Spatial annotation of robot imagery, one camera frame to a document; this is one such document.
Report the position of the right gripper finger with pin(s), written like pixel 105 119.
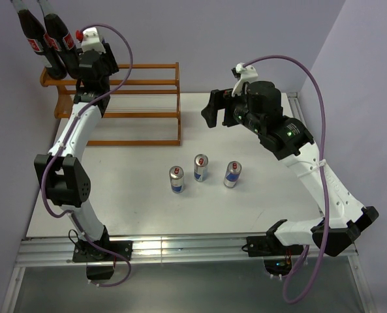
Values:
pixel 220 96
pixel 210 112

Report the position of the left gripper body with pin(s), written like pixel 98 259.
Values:
pixel 108 60

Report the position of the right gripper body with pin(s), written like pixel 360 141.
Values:
pixel 235 109

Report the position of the cola bottle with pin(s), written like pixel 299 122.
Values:
pixel 39 41
pixel 61 38

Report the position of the energy drink can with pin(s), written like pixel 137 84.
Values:
pixel 233 171
pixel 201 167
pixel 176 175

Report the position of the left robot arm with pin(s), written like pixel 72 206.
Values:
pixel 64 184

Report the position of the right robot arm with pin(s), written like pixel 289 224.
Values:
pixel 259 109

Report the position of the wooden two-tier shelf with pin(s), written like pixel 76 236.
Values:
pixel 146 99

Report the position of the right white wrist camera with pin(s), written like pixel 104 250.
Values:
pixel 243 74

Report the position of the aluminium rail frame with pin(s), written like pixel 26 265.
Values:
pixel 187 254

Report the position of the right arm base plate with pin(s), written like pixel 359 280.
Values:
pixel 261 246

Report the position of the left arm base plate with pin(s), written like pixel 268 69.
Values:
pixel 115 252

